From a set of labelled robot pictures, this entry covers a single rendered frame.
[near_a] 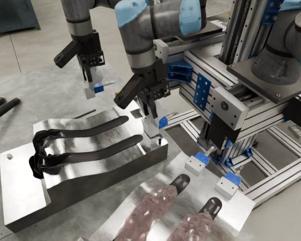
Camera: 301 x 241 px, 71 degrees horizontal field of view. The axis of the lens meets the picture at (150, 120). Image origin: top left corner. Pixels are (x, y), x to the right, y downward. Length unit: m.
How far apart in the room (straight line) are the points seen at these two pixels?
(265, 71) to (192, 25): 0.35
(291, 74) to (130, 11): 0.52
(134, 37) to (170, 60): 0.57
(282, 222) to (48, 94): 1.60
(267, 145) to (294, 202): 0.42
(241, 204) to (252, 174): 0.91
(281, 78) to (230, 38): 0.35
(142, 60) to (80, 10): 0.27
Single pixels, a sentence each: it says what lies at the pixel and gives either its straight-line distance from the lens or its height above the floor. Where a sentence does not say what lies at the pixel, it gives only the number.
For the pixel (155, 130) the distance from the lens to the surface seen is 0.70.
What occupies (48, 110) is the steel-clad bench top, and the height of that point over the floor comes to 0.80.
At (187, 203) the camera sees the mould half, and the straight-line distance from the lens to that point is 0.62.
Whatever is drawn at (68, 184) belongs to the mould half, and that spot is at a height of 0.91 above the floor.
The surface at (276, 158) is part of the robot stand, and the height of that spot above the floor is 0.21.
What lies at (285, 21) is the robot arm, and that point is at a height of 1.22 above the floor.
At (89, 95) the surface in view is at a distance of 0.87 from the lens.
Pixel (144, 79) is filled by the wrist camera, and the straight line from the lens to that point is 0.58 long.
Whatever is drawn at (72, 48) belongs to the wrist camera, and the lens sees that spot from 0.77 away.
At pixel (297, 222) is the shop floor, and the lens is 1.79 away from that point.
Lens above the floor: 1.43
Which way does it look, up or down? 45 degrees down
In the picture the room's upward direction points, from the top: straight up
